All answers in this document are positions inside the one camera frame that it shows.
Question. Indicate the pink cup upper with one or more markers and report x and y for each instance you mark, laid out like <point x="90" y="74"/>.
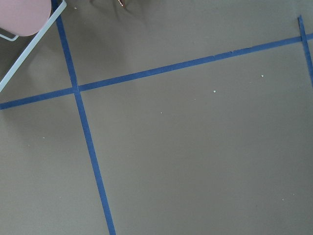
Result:
<point x="24" y="17"/>

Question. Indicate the white wire cup rack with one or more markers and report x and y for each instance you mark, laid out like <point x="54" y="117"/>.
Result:
<point x="58" y="6"/>

